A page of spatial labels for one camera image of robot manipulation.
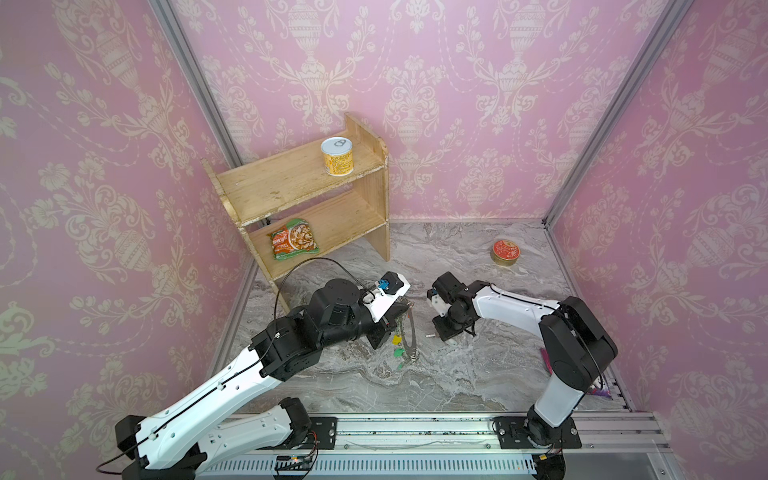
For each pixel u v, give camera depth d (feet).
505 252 3.49
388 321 1.74
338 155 2.25
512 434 2.39
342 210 3.18
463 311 2.22
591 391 2.57
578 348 1.52
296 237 2.83
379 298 1.66
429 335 2.97
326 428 2.45
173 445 1.26
